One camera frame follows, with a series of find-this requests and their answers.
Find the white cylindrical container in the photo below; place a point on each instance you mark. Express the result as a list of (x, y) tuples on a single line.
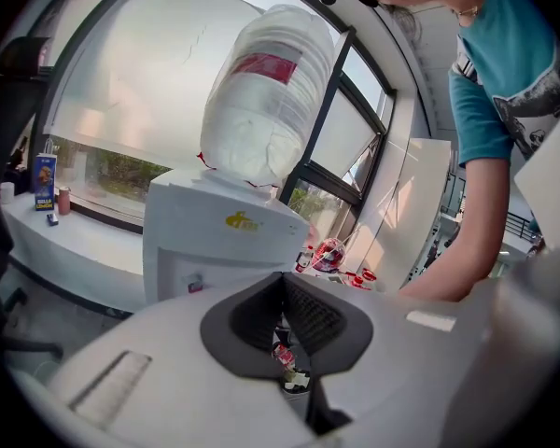
[(7, 193)]

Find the black office chair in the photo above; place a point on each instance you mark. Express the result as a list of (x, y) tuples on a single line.
[(9, 110)]

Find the red wrapped flower bouquet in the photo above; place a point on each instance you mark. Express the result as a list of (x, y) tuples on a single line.
[(329, 255)]

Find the white water dispenser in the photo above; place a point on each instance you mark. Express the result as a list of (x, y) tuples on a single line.
[(214, 241)]

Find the small blue box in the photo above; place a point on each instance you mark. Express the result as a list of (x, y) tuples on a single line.
[(52, 219)]

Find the person's right forearm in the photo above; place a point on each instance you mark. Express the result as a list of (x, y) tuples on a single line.
[(476, 231)]

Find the tall white cabinet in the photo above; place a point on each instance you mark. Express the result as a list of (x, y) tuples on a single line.
[(410, 194)]

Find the teal printed t-shirt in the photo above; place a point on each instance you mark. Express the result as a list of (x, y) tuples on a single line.
[(508, 63)]

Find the blue drink carton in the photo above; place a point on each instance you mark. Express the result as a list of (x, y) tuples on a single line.
[(45, 182)]

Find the black trash bin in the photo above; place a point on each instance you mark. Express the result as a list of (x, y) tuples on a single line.
[(294, 376)]

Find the black framed window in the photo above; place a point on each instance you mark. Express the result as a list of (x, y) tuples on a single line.
[(326, 105)]

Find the large clear water bottle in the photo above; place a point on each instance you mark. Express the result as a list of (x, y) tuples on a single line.
[(266, 101)]

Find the white roller blind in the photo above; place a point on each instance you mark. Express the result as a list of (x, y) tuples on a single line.
[(345, 133), (144, 73)]

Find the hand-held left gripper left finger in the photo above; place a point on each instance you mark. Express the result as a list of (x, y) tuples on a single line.
[(224, 334)]

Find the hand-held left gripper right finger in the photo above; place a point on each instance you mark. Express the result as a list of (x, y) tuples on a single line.
[(340, 339)]

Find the white window sill ledge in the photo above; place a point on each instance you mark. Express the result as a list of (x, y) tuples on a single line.
[(74, 245)]

